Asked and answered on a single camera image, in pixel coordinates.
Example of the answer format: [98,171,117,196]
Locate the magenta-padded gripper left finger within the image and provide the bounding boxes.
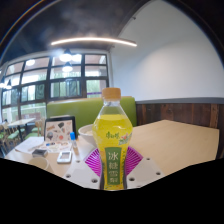
[63,147,104,190]

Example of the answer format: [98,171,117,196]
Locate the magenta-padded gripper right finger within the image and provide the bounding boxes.
[124,145,165,190]

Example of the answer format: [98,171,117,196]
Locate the yellow drink bottle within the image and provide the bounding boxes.
[92,87,134,191]

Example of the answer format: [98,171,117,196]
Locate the small white flat device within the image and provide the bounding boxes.
[56,150,73,164]

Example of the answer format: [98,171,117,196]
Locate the blue-capped white tube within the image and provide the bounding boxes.
[69,131,81,158]

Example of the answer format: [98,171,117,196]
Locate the white ceramic bowl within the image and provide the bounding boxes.
[77,123,98,148]

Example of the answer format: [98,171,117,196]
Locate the black-framed tablet with stickers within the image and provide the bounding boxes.
[43,115,77,142]

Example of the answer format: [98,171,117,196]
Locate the white paper sheet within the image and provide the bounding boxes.
[14,135,45,154]

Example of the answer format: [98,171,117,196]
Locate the green upholstered booth bench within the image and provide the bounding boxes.
[46,96,138,133]

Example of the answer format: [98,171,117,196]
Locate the wooden dining table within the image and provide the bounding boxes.
[7,117,37,141]

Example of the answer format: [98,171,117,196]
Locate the wooden chairs with green seats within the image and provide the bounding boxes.
[0,118,46,158]

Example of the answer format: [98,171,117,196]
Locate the black pendant ceiling lights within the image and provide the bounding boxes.
[0,48,83,90]

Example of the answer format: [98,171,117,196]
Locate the long curved linear lamp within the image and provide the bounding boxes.
[50,36,138,48]

